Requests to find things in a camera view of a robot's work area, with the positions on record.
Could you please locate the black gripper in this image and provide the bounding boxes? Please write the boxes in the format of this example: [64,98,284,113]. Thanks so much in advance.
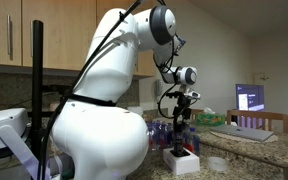
[166,91,191,120]

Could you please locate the black bottle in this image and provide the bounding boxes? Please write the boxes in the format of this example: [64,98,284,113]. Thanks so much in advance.
[173,116,184,157]

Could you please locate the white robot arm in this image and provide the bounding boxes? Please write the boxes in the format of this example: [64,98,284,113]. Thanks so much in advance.
[52,5,200,180]

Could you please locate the green tissue box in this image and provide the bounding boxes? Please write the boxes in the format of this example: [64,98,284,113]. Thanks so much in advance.
[196,107,226,126]

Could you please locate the pack of water bottles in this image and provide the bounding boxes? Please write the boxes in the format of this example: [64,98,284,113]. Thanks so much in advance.
[147,120,200,154]

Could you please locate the wooden chair back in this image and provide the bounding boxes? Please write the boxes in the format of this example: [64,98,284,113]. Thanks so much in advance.
[226,110,288,133]

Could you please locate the lit display screen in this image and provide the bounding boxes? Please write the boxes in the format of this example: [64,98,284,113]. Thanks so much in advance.
[235,84,265,111]

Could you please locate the silver laptop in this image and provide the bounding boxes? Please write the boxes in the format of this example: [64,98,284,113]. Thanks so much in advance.
[210,124,273,142]

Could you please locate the black vertical pole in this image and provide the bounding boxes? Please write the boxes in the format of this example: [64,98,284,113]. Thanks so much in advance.
[31,20,43,157]

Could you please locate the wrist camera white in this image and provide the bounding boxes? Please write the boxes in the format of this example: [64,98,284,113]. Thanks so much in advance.
[184,88,201,99]

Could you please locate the wall telephone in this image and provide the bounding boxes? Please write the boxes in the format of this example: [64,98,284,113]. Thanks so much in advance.
[155,79,163,97]

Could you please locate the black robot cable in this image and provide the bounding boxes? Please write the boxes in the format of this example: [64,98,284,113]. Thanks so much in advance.
[38,0,145,180]

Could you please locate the wooden wall cabinet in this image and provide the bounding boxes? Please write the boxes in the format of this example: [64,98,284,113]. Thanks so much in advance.
[0,0,157,78]

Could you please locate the white camera device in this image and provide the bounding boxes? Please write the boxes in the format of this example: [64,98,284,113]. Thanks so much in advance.
[0,108,40,180]

